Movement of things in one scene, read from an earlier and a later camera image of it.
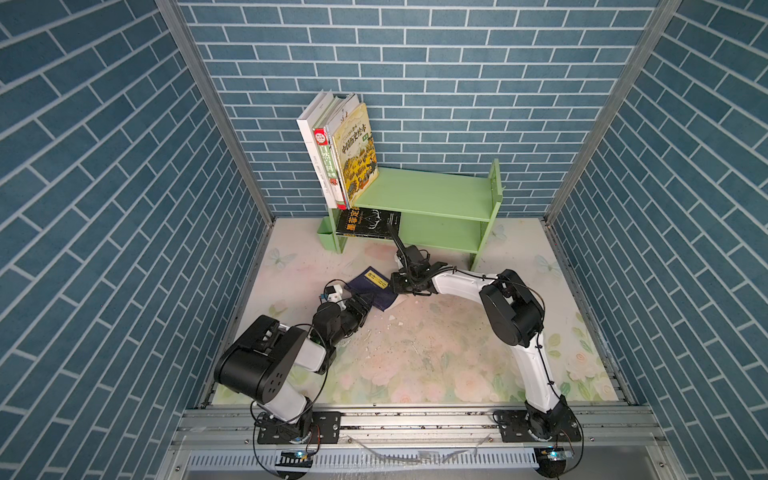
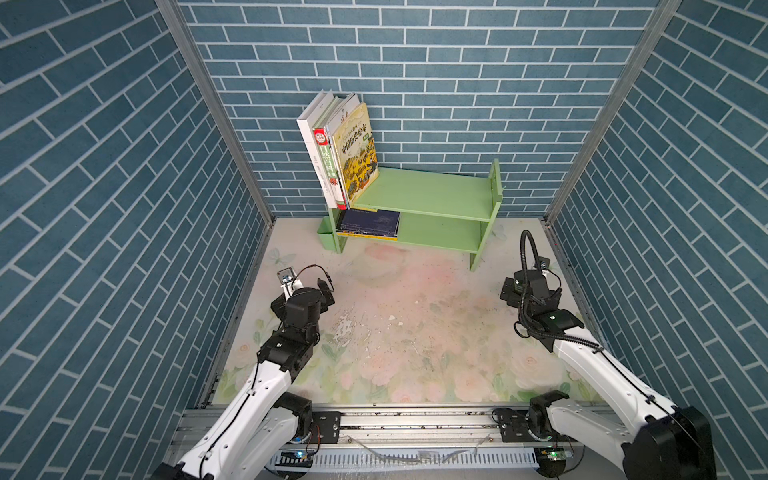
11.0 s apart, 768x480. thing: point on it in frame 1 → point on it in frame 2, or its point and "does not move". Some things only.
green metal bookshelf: x=446 y=210 does not move
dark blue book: x=376 y=284 → x=368 y=222
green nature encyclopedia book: x=327 y=151 does not move
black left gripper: x=363 y=308 → x=327 y=297
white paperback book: x=307 y=122 does not move
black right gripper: x=394 y=282 → x=510 y=287
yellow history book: x=355 y=153 does not move
